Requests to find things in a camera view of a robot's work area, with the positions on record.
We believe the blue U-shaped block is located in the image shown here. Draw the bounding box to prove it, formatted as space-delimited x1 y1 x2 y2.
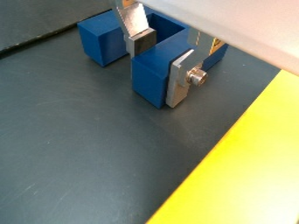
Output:
77 6 228 108

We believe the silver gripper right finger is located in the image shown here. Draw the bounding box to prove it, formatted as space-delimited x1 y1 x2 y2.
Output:
165 28 213 108

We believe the yellow long bar block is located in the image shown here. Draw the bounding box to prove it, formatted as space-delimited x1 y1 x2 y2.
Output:
145 71 299 224

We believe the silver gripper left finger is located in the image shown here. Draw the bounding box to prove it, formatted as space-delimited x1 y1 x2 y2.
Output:
109 0 156 58

